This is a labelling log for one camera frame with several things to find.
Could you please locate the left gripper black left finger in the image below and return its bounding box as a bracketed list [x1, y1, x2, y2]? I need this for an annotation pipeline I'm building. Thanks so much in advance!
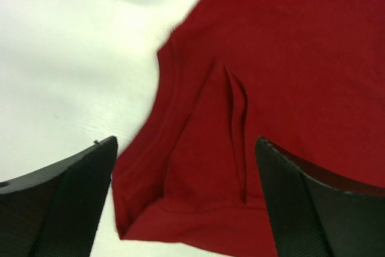
[1, 136, 118, 256]

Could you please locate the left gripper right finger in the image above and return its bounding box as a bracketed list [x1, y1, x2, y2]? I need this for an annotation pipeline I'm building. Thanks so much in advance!
[255, 136, 384, 256]

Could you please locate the red t shirt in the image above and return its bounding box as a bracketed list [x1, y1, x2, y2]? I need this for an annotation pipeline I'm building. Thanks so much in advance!
[112, 0, 384, 256]

